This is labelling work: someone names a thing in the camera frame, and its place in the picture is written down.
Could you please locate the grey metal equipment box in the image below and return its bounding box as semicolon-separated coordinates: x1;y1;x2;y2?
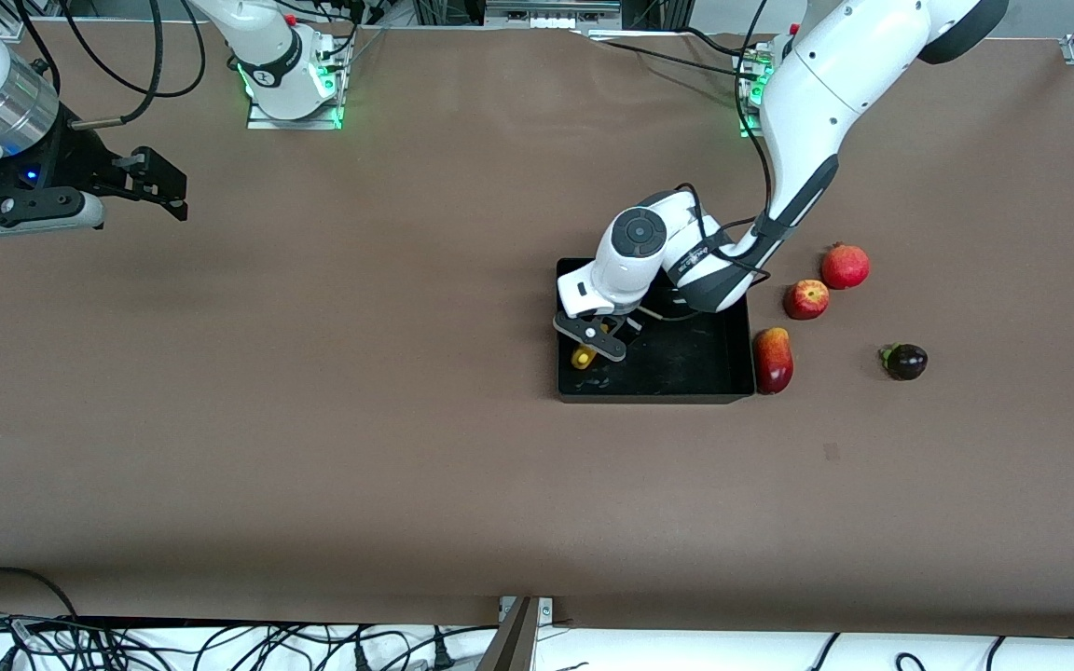
486;0;622;29

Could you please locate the yellow banana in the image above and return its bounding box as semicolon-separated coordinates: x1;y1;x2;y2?
571;320;609;372

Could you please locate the black rectangular plastic box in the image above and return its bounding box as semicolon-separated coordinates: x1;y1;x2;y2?
556;258;757;404

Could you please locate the black cable with metal plug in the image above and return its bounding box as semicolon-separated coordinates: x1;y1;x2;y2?
69;0;165;129

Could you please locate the red yellow apple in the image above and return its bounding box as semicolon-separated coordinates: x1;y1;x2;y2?
783;279;831;322

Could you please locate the grey metal post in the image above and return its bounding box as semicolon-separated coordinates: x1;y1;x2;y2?
476;596;538;671

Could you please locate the black looped cable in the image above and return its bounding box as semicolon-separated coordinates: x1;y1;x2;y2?
60;0;209;99

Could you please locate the dark purple mangosteen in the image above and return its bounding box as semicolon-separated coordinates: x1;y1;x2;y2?
879;342;929;382

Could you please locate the red pomegranate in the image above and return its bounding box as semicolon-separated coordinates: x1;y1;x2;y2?
820;241;872;291

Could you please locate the brown table cover mat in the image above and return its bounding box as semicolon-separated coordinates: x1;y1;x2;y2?
0;21;1074;640

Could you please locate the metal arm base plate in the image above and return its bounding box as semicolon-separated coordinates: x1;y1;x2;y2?
737;47;771;140
246;89;345;130

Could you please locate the small metal bracket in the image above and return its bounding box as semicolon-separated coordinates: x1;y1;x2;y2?
498;596;555;623

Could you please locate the red mango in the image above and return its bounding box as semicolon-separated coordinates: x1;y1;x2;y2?
753;326;794;396

